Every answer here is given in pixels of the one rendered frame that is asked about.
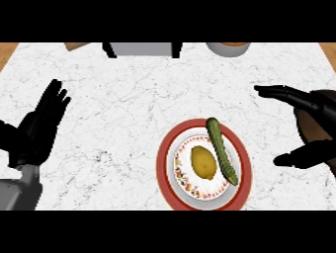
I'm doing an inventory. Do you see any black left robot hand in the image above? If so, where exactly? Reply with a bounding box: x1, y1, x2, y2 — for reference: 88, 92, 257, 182
0, 78, 73, 170

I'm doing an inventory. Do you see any yellow lemon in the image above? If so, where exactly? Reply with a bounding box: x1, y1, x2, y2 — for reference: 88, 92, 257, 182
190, 145, 220, 181

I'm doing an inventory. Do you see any grey appliance with black legs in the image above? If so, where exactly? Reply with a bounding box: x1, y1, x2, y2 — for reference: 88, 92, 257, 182
101, 42, 184, 59

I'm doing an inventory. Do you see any green cucumber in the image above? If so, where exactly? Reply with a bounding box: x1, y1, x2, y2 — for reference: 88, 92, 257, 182
205, 117, 240, 187

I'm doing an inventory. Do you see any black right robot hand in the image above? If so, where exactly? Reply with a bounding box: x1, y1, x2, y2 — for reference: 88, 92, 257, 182
254, 84, 336, 170

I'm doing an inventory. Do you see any tan wooden block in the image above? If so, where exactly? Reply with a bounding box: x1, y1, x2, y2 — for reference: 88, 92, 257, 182
63, 42, 92, 51

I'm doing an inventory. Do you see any red rimmed white plate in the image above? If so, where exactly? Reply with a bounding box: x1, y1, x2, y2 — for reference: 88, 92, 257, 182
156, 118, 254, 211

